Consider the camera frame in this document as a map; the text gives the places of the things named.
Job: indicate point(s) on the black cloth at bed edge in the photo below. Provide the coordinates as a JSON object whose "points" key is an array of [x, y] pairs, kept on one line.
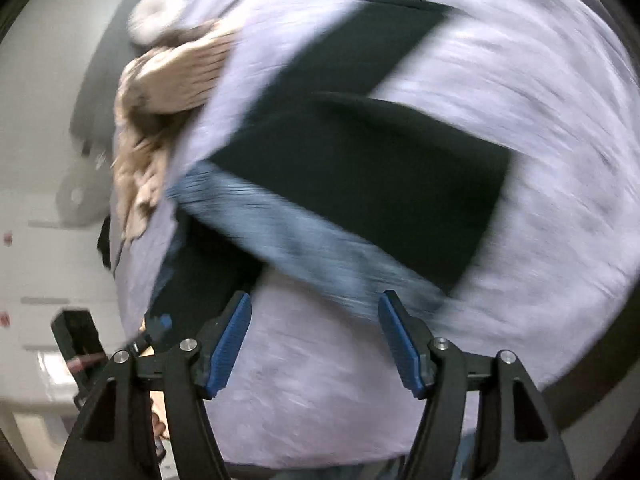
{"points": [[103, 245]]}

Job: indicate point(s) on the beige striped garment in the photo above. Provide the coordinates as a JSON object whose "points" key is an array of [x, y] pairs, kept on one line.
{"points": [[156, 94]]}

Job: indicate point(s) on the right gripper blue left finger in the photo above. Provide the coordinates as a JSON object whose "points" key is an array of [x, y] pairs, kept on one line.
{"points": [[220, 341]]}

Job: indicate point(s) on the dark grey headboard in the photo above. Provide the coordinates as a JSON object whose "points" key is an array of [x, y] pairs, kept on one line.
{"points": [[92, 123]]}

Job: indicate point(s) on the black pants with patterned lining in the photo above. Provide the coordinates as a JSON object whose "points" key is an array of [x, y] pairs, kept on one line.
{"points": [[323, 182]]}

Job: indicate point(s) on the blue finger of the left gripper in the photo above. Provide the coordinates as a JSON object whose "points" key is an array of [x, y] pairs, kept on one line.
{"points": [[151, 333]]}

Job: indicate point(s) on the grey round fan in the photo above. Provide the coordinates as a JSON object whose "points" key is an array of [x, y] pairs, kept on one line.
{"points": [[84, 195]]}

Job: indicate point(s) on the white round fluffy cushion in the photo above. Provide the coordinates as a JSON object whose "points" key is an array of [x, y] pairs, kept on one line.
{"points": [[150, 19]]}

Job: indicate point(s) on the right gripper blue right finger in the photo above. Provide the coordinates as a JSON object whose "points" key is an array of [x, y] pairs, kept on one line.
{"points": [[408, 338]]}

